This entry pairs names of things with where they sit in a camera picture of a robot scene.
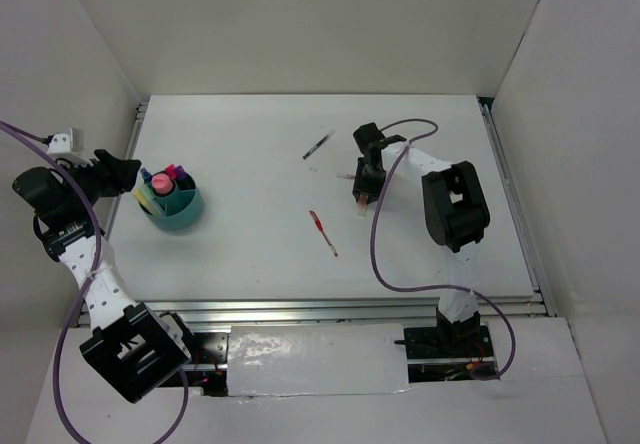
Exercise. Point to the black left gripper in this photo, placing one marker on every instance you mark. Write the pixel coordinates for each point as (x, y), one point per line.
(117, 175)

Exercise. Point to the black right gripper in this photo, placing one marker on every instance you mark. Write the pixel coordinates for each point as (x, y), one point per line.
(360, 186)

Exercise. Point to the orange pink highlighter marker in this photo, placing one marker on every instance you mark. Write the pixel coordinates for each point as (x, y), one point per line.
(362, 204)

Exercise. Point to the yellow highlighter marker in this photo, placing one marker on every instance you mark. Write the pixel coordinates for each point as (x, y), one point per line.
(149, 204)

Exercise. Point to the purple black highlighter marker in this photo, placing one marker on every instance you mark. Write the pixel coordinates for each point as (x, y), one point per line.
(182, 177)

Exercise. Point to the green highlighter marker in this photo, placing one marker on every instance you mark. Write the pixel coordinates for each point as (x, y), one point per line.
(147, 190)

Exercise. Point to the pink black highlighter marker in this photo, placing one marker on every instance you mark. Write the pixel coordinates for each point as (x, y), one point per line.
(170, 171)

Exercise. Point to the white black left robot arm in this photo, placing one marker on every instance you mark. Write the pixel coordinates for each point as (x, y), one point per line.
(132, 347)

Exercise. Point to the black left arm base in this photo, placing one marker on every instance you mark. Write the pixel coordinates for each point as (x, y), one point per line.
(208, 349)

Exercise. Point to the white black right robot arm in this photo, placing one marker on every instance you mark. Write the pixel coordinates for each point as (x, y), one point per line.
(455, 209)

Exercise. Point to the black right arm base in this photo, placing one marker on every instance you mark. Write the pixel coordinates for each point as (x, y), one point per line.
(448, 342)

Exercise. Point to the black thin pen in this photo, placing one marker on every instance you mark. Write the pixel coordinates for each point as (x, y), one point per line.
(318, 144)

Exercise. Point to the teal round desk organizer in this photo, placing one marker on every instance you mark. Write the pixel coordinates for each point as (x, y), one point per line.
(183, 207)

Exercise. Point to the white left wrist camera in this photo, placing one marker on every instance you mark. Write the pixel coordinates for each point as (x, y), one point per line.
(66, 143)

